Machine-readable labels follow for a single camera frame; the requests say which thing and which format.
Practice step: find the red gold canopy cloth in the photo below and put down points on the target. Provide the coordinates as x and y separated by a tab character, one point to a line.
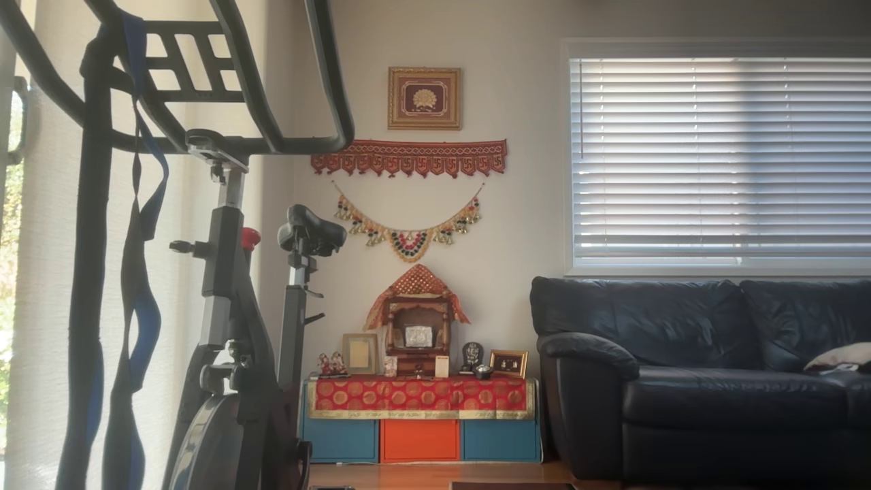
416	280

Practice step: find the silver plaque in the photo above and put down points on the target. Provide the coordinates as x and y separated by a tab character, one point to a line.
418	335

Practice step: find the dark idol statue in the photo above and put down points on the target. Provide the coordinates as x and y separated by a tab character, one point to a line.
471	355

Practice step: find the small wooden shrine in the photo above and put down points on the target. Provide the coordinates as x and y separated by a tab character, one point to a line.
415	364

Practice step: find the white card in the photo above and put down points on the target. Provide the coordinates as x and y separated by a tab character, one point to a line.
442	367

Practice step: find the small black bowl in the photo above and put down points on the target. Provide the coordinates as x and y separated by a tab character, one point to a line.
483	372

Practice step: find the red gold table cloth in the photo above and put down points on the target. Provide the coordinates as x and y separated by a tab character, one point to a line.
418	396

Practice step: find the small colourful figurines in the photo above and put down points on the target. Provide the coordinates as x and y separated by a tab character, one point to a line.
332	365

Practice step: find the orange storage bin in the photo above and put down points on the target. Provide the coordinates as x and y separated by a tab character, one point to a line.
420	441

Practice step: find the blind tilt wand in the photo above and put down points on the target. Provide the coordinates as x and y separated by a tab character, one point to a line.
582	109

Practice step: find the blue storage bin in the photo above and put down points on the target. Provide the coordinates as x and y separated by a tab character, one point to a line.
500	441
340	441

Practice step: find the black exercise bike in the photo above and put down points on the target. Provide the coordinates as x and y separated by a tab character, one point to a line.
224	258

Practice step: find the black leather sofa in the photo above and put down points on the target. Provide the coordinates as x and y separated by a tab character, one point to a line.
680	401

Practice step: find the white window blinds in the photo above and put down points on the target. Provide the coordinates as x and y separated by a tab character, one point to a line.
714	156

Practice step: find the white window curtain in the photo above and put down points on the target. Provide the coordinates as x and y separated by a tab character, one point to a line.
47	204

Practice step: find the white cushion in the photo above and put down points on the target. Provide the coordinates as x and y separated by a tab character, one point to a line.
844	355

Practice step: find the beaded garland wall hanging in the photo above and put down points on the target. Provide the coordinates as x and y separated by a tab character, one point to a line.
408	243

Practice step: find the red embroidered wall hanging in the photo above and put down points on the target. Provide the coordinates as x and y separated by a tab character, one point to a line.
408	156

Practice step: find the beige picture frame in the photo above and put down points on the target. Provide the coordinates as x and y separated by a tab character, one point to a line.
359	352

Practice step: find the small gold picture frame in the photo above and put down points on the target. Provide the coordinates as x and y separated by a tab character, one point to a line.
508	364

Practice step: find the gold framed wall picture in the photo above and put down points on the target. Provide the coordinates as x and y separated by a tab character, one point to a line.
424	99

